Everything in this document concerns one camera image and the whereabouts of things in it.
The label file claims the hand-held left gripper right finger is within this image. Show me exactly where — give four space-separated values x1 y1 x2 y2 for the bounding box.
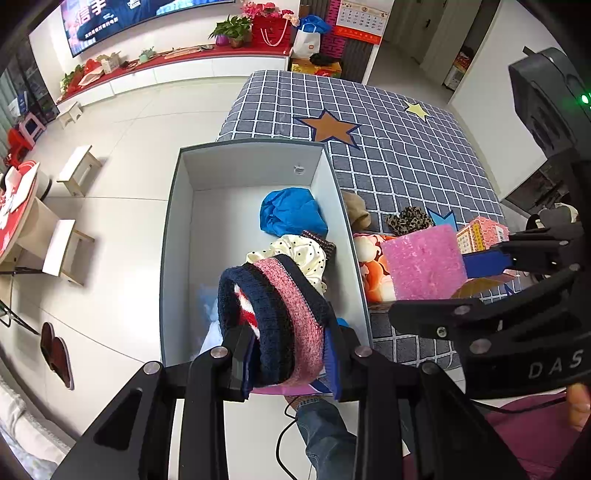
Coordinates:
322 300 527 480

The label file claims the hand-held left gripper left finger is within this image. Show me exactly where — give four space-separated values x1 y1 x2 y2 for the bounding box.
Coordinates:
51 325 258 480

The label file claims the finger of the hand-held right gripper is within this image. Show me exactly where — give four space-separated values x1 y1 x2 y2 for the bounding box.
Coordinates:
388 265 579 352
461 222 585 281

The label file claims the pink fuzzy cloth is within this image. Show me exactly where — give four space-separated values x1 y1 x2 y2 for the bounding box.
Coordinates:
381 224 468 302

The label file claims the light blue fluffy cloth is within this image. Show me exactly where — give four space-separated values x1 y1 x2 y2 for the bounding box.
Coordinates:
196 284 228 359

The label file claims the navy pink knit hat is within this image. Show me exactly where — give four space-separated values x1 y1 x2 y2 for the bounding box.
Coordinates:
217 256 334 389

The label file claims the cream polka dot scrunchie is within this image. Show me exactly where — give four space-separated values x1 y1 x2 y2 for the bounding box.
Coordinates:
245 234 329 297

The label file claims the striped purple green knit hat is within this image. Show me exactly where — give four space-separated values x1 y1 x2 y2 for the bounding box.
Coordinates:
302 229 337 262

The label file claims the grey storage box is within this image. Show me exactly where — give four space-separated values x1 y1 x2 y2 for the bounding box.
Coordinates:
159 141 373 370

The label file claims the person's right hand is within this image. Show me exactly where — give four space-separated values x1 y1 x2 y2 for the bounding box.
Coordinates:
567 383 591 433

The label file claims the pink yellow tissue box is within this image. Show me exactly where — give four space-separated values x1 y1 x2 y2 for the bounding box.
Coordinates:
456 216 510 254

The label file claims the person's jeans leg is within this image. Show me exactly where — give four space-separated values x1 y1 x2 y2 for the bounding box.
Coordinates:
294 397 359 480

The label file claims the orange printed plush cloth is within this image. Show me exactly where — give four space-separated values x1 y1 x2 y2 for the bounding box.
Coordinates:
353 232 399 304

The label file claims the leopard print scrunchie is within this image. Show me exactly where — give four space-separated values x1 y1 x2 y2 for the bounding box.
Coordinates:
386 206 436 236

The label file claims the tan hat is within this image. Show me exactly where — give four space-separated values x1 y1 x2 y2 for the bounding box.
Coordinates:
341 191 372 230

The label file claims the grey checked star rug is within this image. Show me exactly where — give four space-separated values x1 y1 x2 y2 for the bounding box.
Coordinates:
215 69 523 370

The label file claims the dark red slipper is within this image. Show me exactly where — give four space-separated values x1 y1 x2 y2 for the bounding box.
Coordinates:
50 336 75 391
39 322 57 373

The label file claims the red yellow carton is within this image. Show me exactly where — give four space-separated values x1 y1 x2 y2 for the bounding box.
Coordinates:
443 50 474 91

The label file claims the wooden stool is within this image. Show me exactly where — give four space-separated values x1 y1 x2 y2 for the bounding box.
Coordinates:
41 219 96 287
56 144 103 197

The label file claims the white cushion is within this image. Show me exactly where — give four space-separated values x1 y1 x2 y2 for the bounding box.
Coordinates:
0 369 75 468

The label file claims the round red table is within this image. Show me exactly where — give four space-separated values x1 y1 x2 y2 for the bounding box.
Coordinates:
0 159 53 278

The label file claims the white shopping bag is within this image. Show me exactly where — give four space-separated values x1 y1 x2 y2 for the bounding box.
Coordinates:
292 15 332 60

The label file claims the white cabinet with red top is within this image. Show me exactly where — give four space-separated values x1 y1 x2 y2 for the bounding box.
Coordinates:
55 44 296 105

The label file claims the small white stool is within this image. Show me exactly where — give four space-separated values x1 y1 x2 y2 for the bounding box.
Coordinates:
57 102 84 130

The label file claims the red gift bag with flowers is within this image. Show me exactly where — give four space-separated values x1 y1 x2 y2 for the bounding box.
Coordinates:
241 1 297 47

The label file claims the red plastic stool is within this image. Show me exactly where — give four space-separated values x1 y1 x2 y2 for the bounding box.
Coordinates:
4 128 36 160

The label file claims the pink plastic stool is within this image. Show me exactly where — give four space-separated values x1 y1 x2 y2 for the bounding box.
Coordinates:
21 113 47 140

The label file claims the red flower decoration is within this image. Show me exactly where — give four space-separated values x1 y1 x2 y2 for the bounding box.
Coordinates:
59 64 101 94

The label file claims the potted green plant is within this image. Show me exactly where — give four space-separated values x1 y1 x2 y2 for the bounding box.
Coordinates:
209 15 254 48

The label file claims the black cable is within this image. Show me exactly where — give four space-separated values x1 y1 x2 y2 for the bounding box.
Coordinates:
276 406 306 480

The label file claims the wall calendar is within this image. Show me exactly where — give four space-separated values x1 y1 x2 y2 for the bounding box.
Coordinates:
335 0 389 45

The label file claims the wall television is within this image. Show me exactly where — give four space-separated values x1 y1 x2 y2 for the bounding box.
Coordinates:
60 0 242 59

